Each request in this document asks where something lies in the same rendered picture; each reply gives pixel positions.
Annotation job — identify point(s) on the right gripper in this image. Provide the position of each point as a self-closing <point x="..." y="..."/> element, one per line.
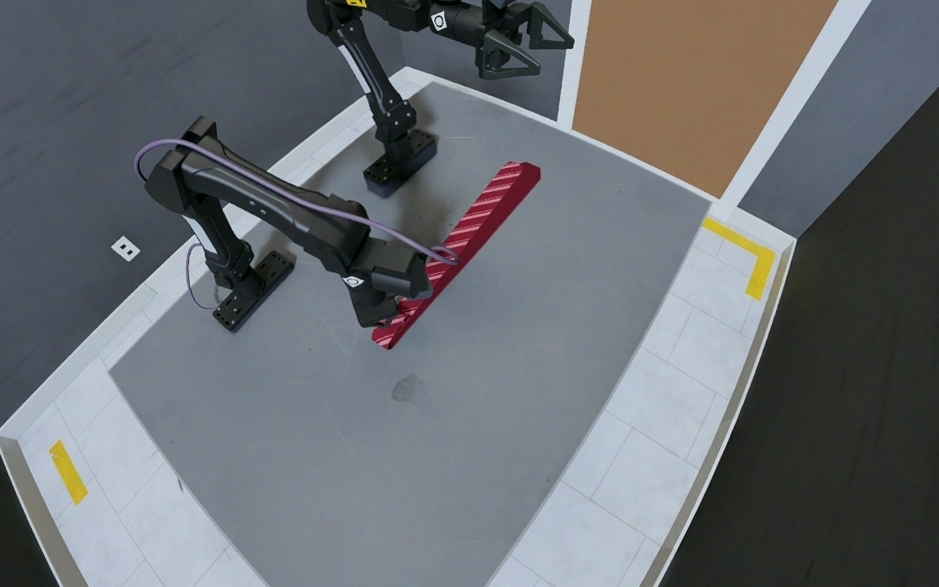
<point x="371" y="304"/>

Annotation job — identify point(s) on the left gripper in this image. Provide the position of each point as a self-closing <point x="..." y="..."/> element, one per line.
<point x="499" y="23"/>

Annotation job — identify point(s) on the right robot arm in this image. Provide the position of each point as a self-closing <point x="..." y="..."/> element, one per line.
<point x="340" y="243"/>

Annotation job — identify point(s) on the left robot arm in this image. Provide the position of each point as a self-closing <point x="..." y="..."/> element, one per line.
<point x="392" y="114"/>

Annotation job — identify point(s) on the red striped necktie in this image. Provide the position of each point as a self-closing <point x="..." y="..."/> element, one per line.
<point x="500" y="198"/>

